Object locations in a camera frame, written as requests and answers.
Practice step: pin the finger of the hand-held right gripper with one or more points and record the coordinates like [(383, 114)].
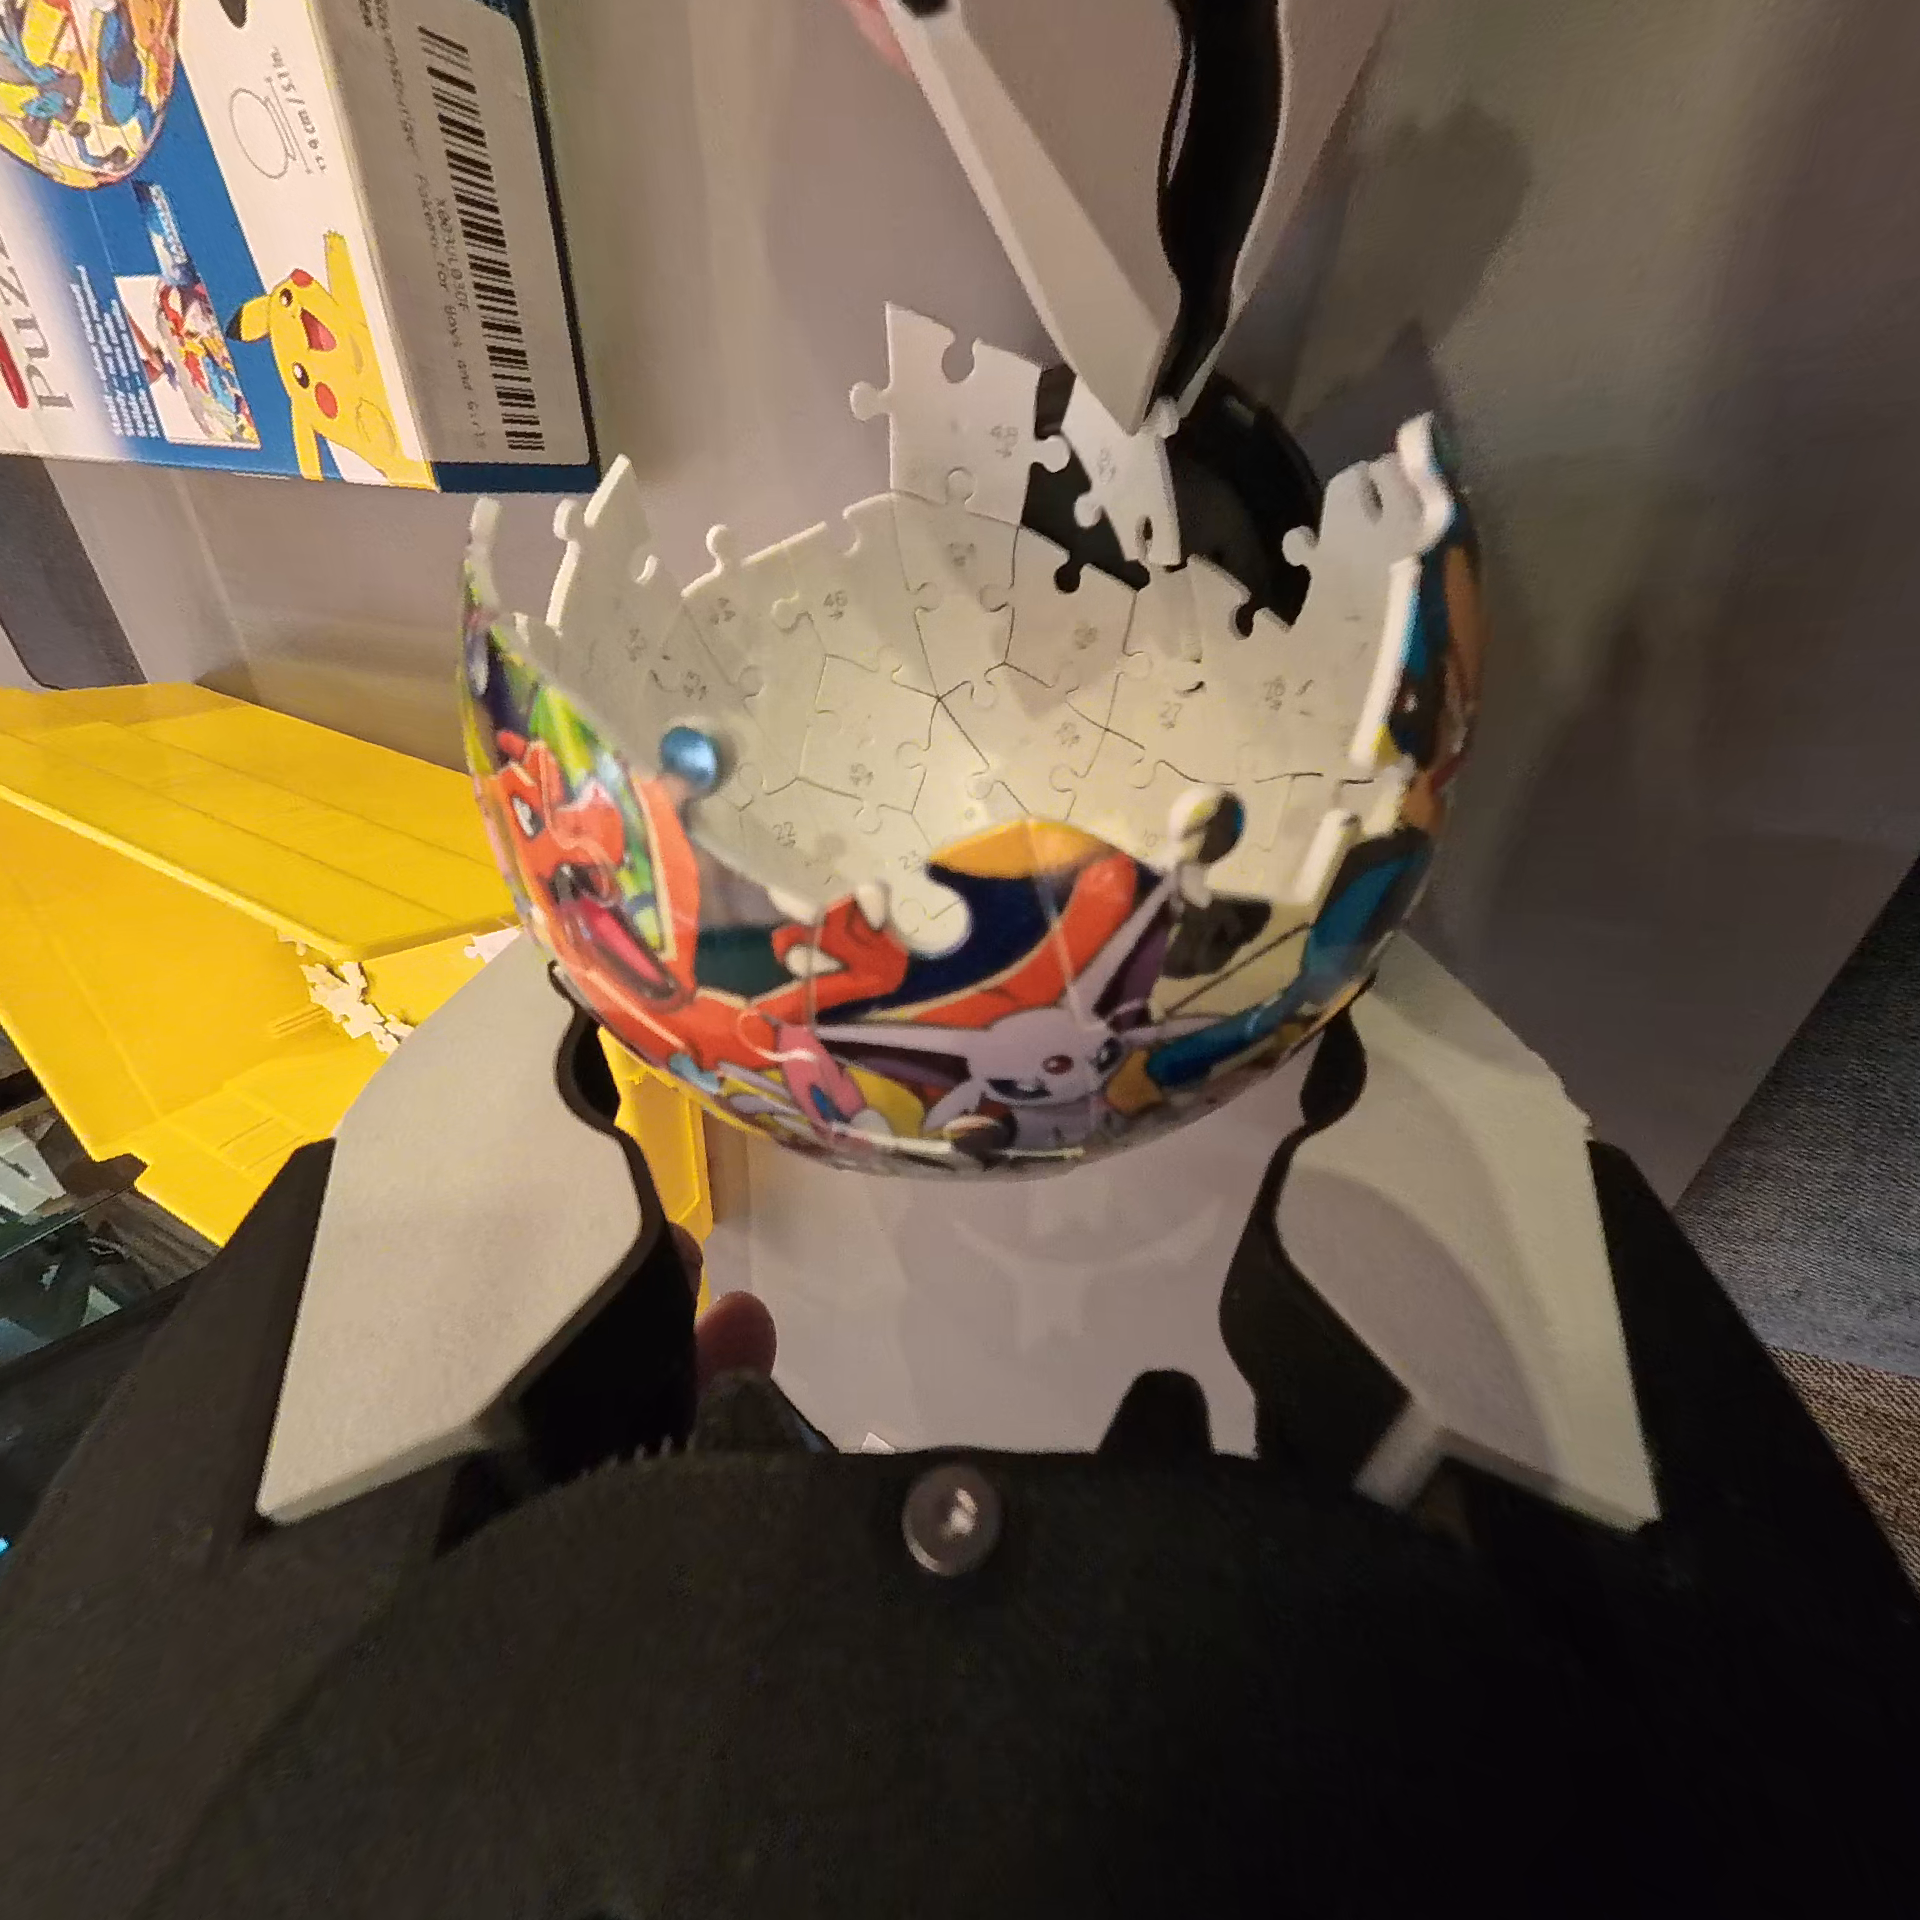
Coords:
[(1067, 149), (1277, 90)]

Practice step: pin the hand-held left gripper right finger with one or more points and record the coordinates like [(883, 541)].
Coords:
[(1469, 1290)]

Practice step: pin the person's left hand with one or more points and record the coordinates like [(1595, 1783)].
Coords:
[(739, 1332)]

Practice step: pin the black round ball stand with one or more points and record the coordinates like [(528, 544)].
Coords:
[(1244, 493)]

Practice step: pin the single white puzzle piece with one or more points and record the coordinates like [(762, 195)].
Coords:
[(1126, 480)]

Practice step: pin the colourful puzzle ball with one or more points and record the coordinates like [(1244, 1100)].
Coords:
[(900, 718)]

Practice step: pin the yellow cardboard box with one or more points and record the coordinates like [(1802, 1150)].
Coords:
[(179, 856)]

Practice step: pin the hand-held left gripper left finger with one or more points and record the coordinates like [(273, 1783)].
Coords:
[(436, 1290)]

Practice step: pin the pile of white puzzle pieces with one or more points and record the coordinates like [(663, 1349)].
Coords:
[(360, 998)]

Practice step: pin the blue white puzzle box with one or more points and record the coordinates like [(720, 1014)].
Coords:
[(195, 254)]

